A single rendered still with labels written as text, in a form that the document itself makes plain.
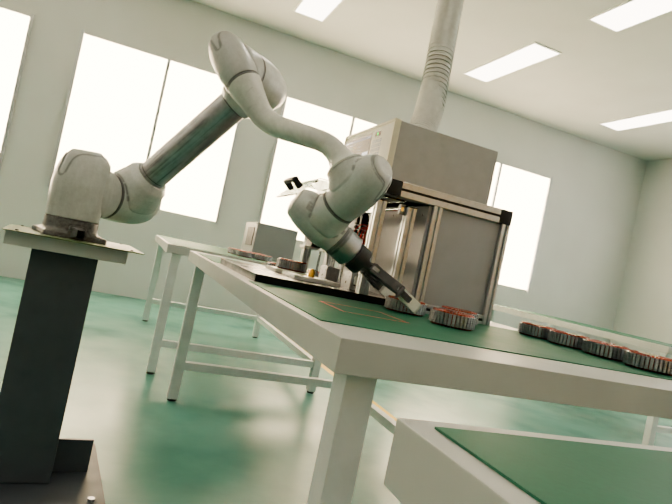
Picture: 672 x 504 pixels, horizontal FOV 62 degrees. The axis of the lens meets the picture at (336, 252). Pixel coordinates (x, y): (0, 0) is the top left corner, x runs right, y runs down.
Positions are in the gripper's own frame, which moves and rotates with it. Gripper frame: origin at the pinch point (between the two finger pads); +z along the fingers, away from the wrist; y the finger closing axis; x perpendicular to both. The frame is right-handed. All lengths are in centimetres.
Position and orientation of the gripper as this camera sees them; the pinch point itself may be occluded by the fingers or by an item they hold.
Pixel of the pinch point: (405, 303)
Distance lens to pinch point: 153.1
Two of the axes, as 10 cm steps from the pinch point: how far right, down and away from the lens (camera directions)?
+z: 7.1, 6.7, 2.1
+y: -2.5, -0.3, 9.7
